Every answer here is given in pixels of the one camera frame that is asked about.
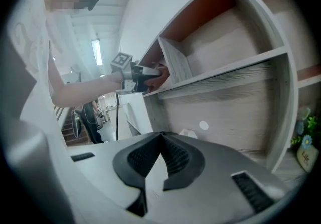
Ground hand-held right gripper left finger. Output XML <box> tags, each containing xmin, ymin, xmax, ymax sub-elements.
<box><xmin>66</xmin><ymin>132</ymin><xmax>163</xmax><ymax>218</ymax></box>

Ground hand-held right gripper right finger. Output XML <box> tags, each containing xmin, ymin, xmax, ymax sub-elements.
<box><xmin>145</xmin><ymin>131</ymin><xmax>289</xmax><ymax>224</ymax></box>

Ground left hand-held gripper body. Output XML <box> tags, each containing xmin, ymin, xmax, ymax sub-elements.
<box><xmin>111</xmin><ymin>52</ymin><xmax>151</xmax><ymax>94</ymax></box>

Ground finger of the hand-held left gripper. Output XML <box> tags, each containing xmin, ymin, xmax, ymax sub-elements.
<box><xmin>134</xmin><ymin>65</ymin><xmax>163</xmax><ymax>79</ymax></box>

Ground brown knitted cloth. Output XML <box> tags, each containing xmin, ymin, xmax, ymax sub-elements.
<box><xmin>144</xmin><ymin>63</ymin><xmax>171</xmax><ymax>91</ymax></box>

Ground grey wooden shelf unit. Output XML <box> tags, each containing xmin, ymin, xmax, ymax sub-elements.
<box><xmin>138</xmin><ymin>0</ymin><xmax>319</xmax><ymax>176</ymax></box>

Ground person's left forearm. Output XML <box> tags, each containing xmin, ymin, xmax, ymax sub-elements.
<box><xmin>51</xmin><ymin>71</ymin><xmax>124</xmax><ymax>108</ymax></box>

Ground long ceiling light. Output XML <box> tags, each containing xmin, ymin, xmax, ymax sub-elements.
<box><xmin>91</xmin><ymin>39</ymin><xmax>103</xmax><ymax>66</ymax></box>

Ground brown wooden steps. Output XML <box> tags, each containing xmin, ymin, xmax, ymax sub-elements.
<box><xmin>54</xmin><ymin>106</ymin><xmax>92</xmax><ymax>146</ymax></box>

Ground white plastic bag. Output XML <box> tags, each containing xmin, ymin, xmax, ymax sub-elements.
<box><xmin>179</xmin><ymin>129</ymin><xmax>199</xmax><ymax>139</ymax></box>

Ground person's white printed shirt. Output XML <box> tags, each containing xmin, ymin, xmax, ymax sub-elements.
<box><xmin>6</xmin><ymin>0</ymin><xmax>70</xmax><ymax>148</ymax></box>

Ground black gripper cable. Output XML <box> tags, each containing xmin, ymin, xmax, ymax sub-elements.
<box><xmin>114</xmin><ymin>93</ymin><xmax>120</xmax><ymax>141</ymax></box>

